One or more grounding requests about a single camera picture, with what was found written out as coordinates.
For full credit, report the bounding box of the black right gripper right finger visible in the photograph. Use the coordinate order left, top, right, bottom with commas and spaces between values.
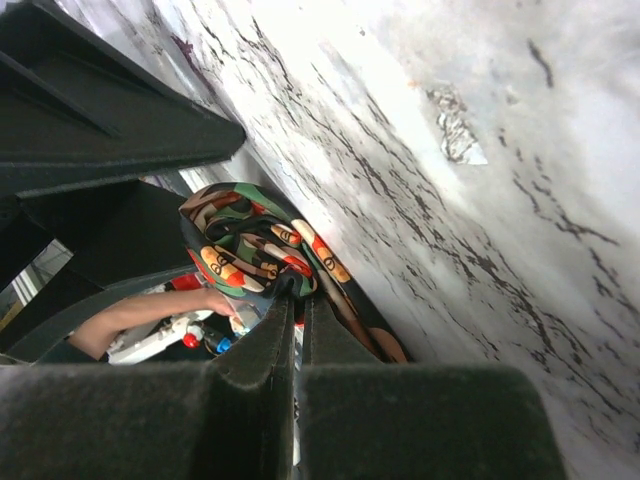
300, 299, 566, 479

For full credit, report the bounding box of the person forearm in background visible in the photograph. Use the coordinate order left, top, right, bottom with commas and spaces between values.
67, 288, 234, 360

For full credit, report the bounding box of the colourful faces patterned tie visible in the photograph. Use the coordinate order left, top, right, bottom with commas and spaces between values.
179, 182, 411, 363

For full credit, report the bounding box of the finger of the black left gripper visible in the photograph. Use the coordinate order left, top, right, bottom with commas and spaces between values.
1, 181, 195, 350
1, 1, 246, 196

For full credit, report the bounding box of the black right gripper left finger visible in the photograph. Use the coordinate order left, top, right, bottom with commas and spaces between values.
1, 299, 294, 479

